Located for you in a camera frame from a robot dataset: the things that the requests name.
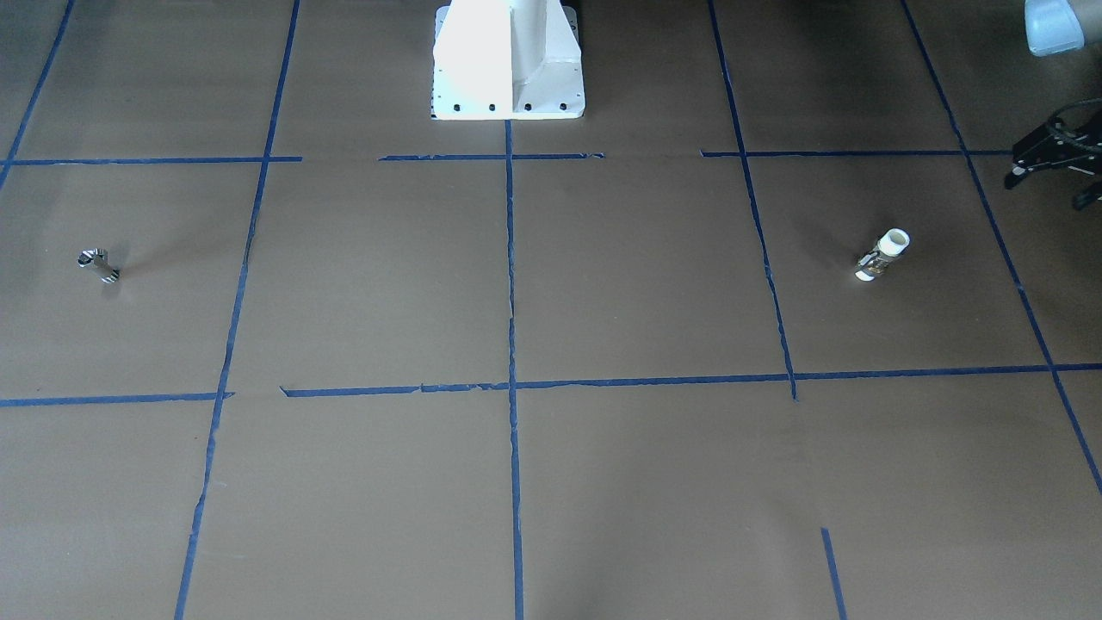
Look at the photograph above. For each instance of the white pedestal column base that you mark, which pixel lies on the white pedestal column base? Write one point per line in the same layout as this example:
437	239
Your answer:
507	60

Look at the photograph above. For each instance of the white PPR brass valve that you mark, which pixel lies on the white PPR brass valve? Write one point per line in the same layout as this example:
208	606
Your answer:
887	250

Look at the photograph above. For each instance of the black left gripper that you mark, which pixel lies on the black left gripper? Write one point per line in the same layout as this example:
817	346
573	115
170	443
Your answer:
1049	151

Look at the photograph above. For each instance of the chrome metal pipe fitting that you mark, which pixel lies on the chrome metal pipe fitting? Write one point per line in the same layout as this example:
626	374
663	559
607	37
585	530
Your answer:
96	261

